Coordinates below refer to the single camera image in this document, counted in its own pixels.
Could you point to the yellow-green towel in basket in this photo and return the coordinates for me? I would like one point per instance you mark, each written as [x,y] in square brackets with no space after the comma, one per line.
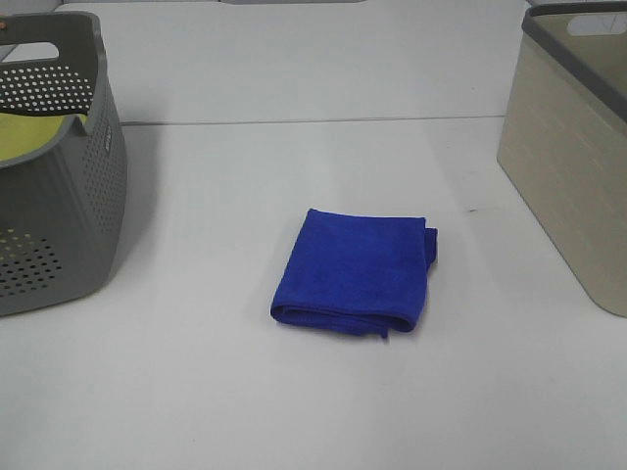
[24,138]

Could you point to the beige bin with grey rim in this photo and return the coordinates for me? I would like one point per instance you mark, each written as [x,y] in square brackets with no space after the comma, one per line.
[563,144]

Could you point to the blue towel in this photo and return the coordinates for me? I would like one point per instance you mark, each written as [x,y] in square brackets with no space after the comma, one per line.
[356,275]

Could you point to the grey perforated plastic basket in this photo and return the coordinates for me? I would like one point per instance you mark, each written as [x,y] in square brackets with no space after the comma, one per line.
[61,213]

